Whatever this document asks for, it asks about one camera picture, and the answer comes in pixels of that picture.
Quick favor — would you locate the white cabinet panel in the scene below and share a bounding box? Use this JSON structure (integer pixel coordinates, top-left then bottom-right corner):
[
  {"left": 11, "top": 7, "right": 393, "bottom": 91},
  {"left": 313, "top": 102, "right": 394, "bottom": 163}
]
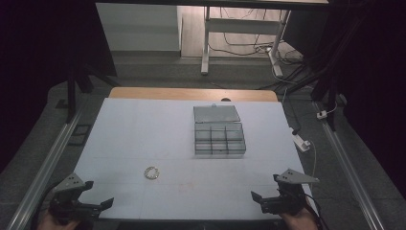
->
[{"left": 95, "top": 3, "right": 182, "bottom": 52}]

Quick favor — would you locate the clear plastic compartment box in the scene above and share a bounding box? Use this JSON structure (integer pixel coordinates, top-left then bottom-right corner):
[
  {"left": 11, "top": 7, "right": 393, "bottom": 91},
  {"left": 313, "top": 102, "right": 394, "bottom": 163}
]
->
[{"left": 192, "top": 103, "right": 248, "bottom": 157}]

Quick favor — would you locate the black floor cable bundle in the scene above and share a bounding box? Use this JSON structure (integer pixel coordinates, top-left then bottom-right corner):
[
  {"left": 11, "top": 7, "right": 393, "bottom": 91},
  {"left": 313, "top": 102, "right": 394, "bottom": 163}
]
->
[{"left": 207, "top": 8, "right": 320, "bottom": 94}]

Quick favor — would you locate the black metal stand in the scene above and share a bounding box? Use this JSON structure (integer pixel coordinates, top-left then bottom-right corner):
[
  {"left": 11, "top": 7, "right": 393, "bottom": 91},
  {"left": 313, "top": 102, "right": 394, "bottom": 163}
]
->
[
  {"left": 64, "top": 56, "right": 122, "bottom": 125},
  {"left": 309, "top": 18, "right": 362, "bottom": 132}
]

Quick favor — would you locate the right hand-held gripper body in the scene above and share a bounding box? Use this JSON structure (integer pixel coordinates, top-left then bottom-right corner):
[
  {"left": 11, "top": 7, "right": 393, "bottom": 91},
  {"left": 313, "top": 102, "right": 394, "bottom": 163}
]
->
[{"left": 260, "top": 168, "right": 321, "bottom": 216}]

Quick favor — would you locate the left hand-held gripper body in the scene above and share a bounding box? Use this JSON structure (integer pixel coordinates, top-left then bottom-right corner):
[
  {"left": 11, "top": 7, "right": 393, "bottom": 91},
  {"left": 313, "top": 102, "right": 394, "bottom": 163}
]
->
[{"left": 48, "top": 172, "right": 103, "bottom": 225}]

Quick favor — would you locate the person's left hand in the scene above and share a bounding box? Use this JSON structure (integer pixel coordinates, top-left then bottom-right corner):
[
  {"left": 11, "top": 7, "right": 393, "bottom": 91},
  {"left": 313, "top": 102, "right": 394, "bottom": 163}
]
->
[{"left": 35, "top": 211, "right": 81, "bottom": 230}]

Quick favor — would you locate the black flat floor frame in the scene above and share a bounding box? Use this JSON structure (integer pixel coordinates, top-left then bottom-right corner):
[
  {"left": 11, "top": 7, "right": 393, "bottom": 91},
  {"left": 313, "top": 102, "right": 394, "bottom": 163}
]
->
[{"left": 67, "top": 123, "right": 93, "bottom": 147}]

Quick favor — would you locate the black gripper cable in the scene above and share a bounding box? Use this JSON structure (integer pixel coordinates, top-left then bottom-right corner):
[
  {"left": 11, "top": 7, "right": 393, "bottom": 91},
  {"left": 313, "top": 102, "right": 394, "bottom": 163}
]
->
[{"left": 303, "top": 192, "right": 329, "bottom": 230}]

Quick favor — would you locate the white power cable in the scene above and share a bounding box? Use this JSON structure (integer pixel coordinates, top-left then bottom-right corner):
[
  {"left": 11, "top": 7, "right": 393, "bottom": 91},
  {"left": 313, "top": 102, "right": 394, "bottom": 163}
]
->
[{"left": 306, "top": 139, "right": 319, "bottom": 180}]

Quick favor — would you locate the wooden table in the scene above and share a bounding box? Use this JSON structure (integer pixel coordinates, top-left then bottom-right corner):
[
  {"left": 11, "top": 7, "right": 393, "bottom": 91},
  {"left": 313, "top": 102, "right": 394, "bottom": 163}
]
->
[{"left": 108, "top": 86, "right": 279, "bottom": 103}]

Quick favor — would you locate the aluminium rail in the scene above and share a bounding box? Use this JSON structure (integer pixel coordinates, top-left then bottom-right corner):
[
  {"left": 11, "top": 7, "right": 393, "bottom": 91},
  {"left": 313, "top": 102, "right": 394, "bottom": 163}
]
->
[
  {"left": 313, "top": 101, "right": 386, "bottom": 230},
  {"left": 5, "top": 106, "right": 84, "bottom": 230}
]

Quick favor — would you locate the white desk frame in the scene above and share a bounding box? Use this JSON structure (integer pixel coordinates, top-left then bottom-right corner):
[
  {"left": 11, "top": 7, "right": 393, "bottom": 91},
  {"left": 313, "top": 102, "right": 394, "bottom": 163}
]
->
[{"left": 200, "top": 5, "right": 292, "bottom": 78}]

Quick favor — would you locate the white power strip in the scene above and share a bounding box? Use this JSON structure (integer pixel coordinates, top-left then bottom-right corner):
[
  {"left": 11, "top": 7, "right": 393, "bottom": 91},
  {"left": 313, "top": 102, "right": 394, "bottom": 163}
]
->
[{"left": 290, "top": 126, "right": 311, "bottom": 152}]

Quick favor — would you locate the person's right hand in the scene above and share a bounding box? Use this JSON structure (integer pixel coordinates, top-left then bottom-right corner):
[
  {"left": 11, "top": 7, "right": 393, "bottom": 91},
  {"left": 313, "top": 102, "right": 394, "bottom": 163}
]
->
[{"left": 280, "top": 204, "right": 321, "bottom": 230}]

